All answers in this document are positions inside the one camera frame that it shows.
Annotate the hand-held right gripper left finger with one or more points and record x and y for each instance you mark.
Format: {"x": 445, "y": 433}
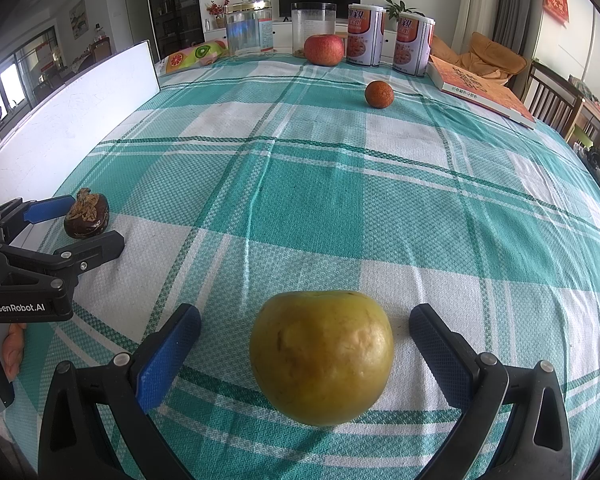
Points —
{"x": 167, "y": 360}

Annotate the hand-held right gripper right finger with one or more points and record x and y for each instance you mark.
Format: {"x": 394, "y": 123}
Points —
{"x": 440, "y": 355}

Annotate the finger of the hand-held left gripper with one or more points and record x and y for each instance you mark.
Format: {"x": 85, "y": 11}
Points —
{"x": 47, "y": 210}
{"x": 95, "y": 250}

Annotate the dried shiitake mushroom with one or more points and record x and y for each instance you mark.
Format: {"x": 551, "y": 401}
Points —
{"x": 86, "y": 215}

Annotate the white storage box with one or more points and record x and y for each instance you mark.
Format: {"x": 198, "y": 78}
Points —
{"x": 80, "y": 125}

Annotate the yellow-green round fruit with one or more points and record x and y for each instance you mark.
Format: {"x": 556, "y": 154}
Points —
{"x": 321, "y": 357}

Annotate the person's left hand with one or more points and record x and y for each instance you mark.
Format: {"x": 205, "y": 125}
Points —
{"x": 15, "y": 350}

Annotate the teal plaid tablecloth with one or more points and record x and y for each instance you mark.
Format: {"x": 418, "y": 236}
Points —
{"x": 330, "y": 200}

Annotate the fruit-print snack packet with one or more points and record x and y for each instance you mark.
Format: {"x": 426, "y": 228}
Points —
{"x": 192, "y": 57}

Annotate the dark glass display cabinet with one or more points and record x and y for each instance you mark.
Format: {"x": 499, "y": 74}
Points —
{"x": 172, "y": 5}

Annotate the green stool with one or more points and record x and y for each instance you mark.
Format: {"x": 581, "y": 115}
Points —
{"x": 586, "y": 137}

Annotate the red flowers in vase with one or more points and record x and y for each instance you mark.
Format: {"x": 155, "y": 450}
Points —
{"x": 217, "y": 10}

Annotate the small dark orange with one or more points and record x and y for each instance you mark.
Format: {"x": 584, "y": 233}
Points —
{"x": 378, "y": 94}

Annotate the orange book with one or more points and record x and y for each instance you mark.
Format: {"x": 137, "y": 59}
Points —
{"x": 480, "y": 90}

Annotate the glass jar with gold lid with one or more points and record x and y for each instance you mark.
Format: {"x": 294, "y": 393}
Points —
{"x": 248, "y": 30}

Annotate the dark wooden chair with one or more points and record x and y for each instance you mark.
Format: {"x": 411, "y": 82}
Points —
{"x": 555, "y": 95}

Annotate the white television cabinet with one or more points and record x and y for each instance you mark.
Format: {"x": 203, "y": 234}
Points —
{"x": 282, "y": 35}

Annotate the orange lounge chair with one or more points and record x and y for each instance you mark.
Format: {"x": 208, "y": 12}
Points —
{"x": 485, "y": 57}

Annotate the red apple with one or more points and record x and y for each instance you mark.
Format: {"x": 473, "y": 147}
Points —
{"x": 324, "y": 50}

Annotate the clear jar with black lid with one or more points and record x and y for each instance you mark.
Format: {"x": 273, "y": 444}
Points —
{"x": 314, "y": 27}

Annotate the printed food can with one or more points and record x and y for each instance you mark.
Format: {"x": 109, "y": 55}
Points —
{"x": 412, "y": 42}
{"x": 365, "y": 35}

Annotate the green potted plant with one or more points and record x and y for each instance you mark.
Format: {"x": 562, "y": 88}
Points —
{"x": 397, "y": 7}

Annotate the grey curtain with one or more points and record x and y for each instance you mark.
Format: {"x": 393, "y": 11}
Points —
{"x": 520, "y": 5}

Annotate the framed wall picture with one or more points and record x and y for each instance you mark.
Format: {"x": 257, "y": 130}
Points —
{"x": 78, "y": 17}

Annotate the red wall hanging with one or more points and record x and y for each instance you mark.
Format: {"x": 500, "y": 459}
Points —
{"x": 556, "y": 0}

